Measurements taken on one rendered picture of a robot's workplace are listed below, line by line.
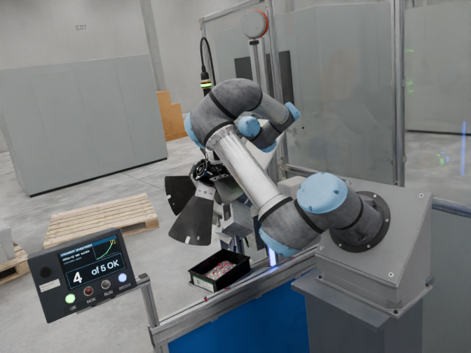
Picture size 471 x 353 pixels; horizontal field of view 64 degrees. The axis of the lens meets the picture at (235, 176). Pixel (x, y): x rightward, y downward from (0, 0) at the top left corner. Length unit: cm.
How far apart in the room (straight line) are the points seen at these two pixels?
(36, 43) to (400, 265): 1330
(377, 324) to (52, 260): 89
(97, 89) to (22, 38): 686
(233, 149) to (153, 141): 647
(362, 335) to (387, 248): 25
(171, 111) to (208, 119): 874
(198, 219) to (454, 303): 122
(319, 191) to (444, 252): 106
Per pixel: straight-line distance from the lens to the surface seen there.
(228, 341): 163
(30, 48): 1377
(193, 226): 177
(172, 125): 992
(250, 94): 116
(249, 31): 234
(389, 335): 119
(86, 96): 711
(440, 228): 190
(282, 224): 102
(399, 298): 110
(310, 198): 98
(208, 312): 149
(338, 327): 121
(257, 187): 106
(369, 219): 109
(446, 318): 212
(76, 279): 120
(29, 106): 694
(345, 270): 116
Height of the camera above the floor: 169
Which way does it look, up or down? 17 degrees down
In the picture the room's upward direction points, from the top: 8 degrees counter-clockwise
